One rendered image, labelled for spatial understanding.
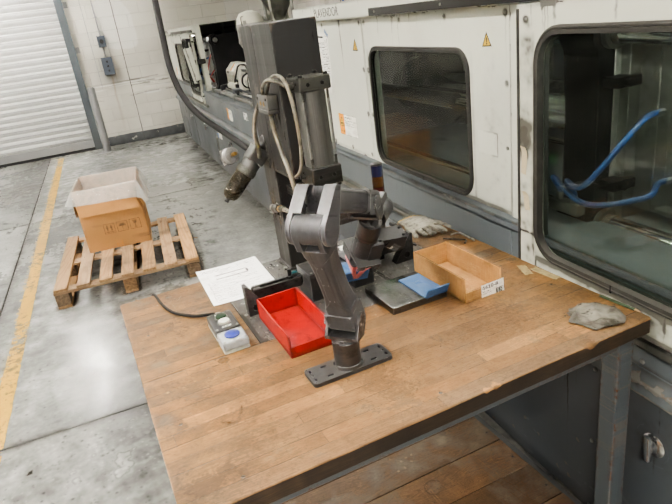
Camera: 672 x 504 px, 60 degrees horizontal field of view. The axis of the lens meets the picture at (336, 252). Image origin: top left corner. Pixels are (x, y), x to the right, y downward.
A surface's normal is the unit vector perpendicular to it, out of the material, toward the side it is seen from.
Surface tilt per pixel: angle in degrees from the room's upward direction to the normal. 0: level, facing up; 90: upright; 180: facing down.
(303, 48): 90
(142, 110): 90
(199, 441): 0
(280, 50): 90
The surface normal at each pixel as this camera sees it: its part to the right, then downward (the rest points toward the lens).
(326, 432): -0.13, -0.92
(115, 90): 0.37, 0.31
